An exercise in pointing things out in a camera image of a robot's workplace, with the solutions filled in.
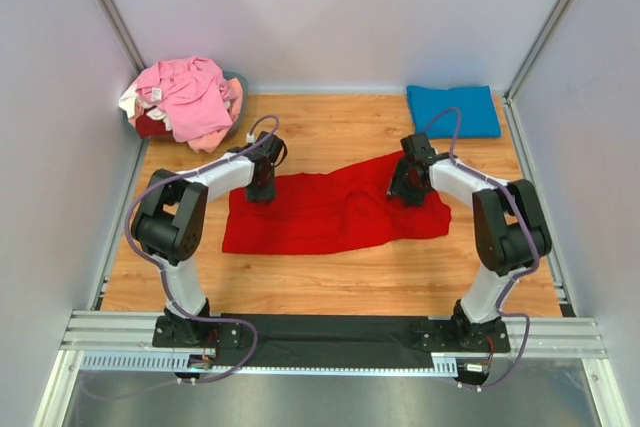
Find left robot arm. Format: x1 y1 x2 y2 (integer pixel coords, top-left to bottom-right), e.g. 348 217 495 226
127 132 288 348

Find dark red garment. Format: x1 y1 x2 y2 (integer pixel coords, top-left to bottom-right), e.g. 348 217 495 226
132 114 172 139

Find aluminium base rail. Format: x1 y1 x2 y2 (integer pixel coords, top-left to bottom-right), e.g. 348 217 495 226
61 311 607 377

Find pink t shirt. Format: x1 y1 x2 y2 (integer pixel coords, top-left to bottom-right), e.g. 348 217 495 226
136 57 235 143

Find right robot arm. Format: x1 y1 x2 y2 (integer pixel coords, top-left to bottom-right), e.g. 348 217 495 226
387 133 552 352

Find grey laundry basket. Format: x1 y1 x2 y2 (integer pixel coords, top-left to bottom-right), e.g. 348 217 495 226
223 70 249 138

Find red t shirt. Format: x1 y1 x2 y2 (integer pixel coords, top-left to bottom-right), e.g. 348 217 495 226
222 151 452 255

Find light pink garment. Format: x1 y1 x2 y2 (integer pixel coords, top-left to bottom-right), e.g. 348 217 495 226
187 81 240 153

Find folded blue t shirt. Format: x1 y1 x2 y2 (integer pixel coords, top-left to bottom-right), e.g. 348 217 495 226
406 85 502 139

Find white cream garment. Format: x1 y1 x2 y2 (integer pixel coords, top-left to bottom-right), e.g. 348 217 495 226
118 82 150 122

